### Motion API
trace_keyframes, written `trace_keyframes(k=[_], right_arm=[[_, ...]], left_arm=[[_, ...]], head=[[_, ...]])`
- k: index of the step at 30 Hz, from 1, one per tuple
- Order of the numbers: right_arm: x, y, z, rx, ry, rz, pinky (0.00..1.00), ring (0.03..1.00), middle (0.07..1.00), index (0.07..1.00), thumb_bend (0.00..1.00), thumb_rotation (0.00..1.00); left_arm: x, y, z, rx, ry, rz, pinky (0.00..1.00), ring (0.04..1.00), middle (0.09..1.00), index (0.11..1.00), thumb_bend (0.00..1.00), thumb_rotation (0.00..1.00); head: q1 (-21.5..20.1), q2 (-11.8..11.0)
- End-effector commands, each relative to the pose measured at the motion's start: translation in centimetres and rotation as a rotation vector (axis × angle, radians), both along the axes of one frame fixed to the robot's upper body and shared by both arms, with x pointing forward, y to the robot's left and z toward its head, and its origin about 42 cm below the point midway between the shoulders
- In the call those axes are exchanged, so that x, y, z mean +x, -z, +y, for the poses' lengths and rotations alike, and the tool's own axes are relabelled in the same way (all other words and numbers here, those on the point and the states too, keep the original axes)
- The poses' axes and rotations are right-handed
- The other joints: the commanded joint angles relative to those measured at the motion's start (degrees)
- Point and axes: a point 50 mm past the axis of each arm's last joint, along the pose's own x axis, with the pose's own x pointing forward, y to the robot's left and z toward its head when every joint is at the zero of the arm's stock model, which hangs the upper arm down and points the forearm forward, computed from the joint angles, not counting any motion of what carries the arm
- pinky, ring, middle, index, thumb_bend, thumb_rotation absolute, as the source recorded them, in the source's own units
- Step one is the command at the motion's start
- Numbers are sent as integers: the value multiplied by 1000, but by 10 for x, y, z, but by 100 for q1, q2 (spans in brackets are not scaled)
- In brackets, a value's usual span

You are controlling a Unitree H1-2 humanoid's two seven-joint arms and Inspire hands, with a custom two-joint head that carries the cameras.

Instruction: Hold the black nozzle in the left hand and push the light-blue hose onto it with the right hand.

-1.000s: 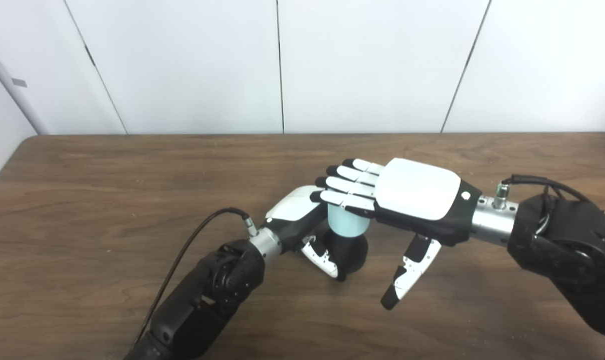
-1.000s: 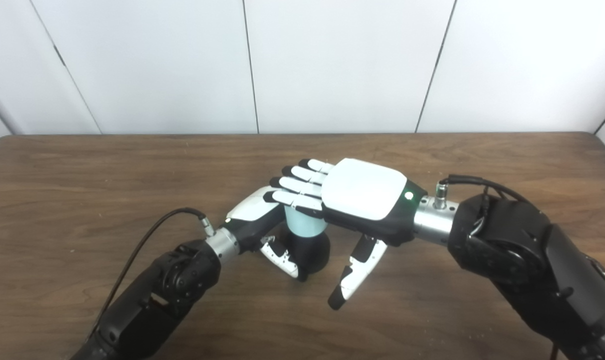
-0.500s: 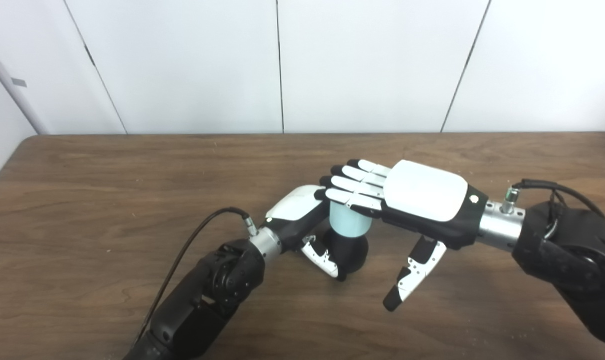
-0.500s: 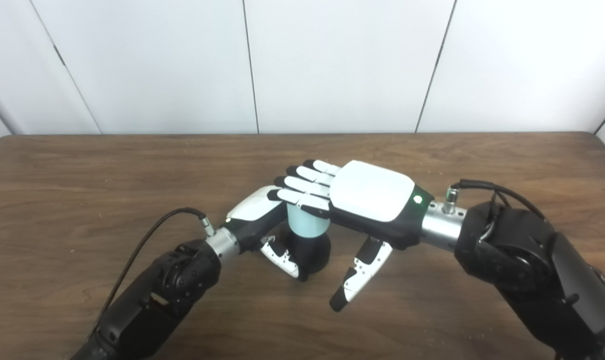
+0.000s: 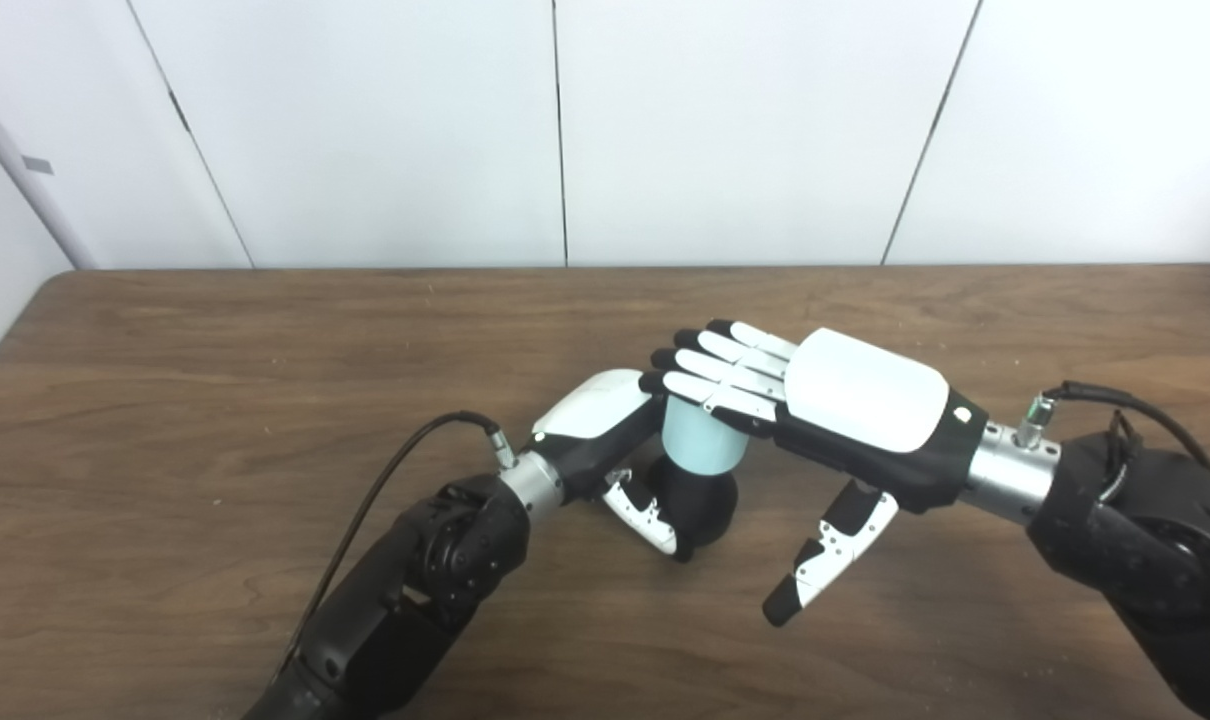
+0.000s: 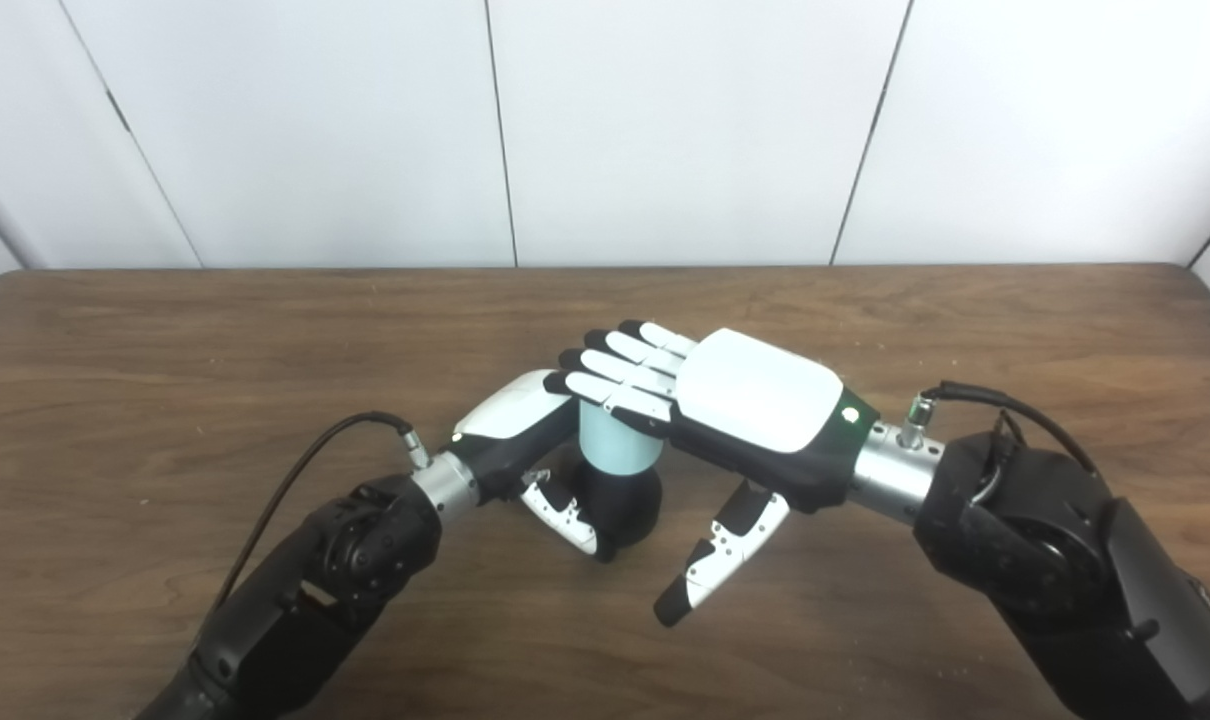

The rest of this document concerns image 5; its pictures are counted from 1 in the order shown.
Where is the black flared nozzle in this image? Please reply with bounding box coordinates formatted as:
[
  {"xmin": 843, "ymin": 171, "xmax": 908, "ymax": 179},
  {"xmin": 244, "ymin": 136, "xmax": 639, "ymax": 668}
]
[{"xmin": 655, "ymin": 455, "xmax": 739, "ymax": 551}]

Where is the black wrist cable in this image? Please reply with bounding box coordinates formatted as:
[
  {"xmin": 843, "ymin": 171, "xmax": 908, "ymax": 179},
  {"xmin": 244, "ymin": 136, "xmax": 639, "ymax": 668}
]
[
  {"xmin": 1015, "ymin": 380, "xmax": 1210, "ymax": 476},
  {"xmin": 275, "ymin": 411, "xmax": 518, "ymax": 681}
]

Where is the light blue cylinder cup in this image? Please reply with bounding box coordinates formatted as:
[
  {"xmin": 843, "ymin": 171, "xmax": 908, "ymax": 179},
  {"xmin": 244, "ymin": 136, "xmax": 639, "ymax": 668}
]
[{"xmin": 661, "ymin": 395, "xmax": 749, "ymax": 477}]

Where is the white and black right hand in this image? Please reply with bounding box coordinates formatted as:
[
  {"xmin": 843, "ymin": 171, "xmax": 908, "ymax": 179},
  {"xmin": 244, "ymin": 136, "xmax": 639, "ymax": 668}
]
[{"xmin": 638, "ymin": 319, "xmax": 990, "ymax": 629}]

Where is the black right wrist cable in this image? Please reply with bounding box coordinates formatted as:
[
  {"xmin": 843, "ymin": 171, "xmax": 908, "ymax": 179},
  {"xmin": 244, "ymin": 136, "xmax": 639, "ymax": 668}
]
[{"xmin": 1015, "ymin": 380, "xmax": 1210, "ymax": 476}]

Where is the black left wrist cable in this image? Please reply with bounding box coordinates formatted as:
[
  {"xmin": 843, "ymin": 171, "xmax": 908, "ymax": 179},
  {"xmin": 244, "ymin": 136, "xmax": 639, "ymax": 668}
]
[{"xmin": 275, "ymin": 411, "xmax": 518, "ymax": 681}]

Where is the white and black left hand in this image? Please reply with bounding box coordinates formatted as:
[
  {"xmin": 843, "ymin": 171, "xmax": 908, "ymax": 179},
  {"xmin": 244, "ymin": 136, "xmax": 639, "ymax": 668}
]
[{"xmin": 530, "ymin": 368, "xmax": 696, "ymax": 563}]

